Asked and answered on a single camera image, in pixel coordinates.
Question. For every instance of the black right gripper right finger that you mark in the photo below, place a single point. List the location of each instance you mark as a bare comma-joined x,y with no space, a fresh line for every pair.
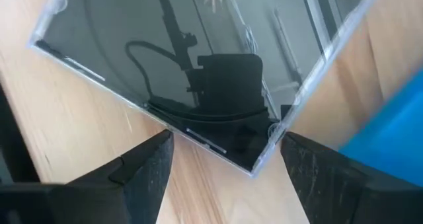
347,201

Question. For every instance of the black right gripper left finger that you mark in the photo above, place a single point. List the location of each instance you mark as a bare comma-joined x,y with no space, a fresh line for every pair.
125,197

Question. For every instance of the blue jewel case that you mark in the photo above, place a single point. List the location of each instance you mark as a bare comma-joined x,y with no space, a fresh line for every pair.
396,134

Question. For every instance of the clear black jewel case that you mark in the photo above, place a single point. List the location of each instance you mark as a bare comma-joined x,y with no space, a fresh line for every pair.
132,52

